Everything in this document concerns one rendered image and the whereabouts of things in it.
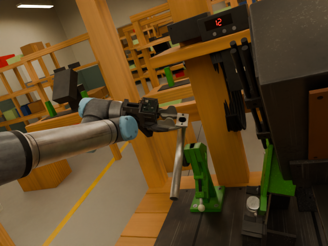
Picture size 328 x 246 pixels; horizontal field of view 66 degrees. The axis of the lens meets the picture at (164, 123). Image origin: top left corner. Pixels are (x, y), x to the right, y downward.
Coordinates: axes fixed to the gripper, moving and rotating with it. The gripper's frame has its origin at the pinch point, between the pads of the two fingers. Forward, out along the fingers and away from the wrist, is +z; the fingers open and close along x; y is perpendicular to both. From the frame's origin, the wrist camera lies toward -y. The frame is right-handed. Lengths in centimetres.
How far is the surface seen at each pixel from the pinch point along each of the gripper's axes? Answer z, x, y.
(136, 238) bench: -13, -30, -42
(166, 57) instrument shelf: -8.0, 19.0, 12.4
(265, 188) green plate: 25.7, -21.9, 3.6
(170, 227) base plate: 0.6, -25.5, -36.0
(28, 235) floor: -161, -6, -237
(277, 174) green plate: 27.9, -19.2, 7.2
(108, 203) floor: -78, 40, -225
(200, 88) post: 6.1, 21.6, -3.7
